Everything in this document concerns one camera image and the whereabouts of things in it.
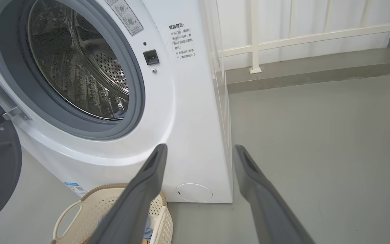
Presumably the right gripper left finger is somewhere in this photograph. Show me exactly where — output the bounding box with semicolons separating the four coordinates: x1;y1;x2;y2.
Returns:
88;143;168;244

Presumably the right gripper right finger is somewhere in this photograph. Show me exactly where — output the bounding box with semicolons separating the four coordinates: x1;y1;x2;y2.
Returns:
233;145;316;244

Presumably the white front-load washing machine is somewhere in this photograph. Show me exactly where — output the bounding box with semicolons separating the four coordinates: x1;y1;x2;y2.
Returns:
0;0;233;204

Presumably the perforated steel washer drum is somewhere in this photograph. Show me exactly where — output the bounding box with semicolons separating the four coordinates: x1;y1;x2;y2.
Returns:
27;0;130;120

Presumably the black door latch socket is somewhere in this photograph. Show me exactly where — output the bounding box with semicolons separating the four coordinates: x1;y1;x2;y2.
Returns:
143;49;160;66

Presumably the cream plastic laundry basket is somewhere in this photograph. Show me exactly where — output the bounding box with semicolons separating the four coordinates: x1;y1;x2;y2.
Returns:
51;184;174;244

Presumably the blue energy label sticker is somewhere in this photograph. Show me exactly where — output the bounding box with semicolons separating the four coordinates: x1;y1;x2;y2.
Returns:
64;182;88;198

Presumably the round white filter cover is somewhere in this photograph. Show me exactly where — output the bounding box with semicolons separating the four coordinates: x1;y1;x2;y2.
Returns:
176;183;213;203

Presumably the white metal railing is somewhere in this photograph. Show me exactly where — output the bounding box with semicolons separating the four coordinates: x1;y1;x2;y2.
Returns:
201;0;390;82

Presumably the grey warning sticker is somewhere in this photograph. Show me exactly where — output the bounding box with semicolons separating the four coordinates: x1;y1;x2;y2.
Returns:
105;0;144;36

